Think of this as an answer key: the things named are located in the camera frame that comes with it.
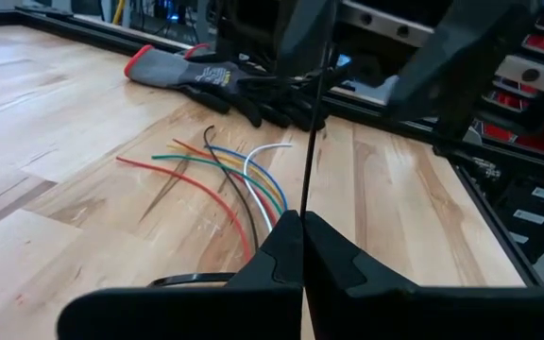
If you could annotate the grey black work glove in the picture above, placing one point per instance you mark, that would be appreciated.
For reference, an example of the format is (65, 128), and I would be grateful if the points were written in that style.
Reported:
(262, 78)

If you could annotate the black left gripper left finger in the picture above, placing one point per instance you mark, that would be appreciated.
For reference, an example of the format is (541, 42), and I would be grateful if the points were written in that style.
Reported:
(206, 311)

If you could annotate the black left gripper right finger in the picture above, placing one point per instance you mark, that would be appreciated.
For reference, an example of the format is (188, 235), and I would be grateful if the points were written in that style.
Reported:
(418, 311)

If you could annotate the black aluminium table frame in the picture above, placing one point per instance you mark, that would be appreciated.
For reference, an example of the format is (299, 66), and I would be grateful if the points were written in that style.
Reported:
(491, 222)

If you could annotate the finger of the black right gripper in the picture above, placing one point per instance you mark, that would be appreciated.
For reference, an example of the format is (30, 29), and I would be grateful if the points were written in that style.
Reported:
(307, 33)
(461, 56)

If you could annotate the black zip tie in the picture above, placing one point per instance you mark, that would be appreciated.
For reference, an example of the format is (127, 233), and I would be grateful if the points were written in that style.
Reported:
(312, 141)

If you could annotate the grey and red cloth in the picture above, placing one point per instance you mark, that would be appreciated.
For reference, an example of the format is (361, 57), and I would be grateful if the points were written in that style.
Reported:
(173, 71)

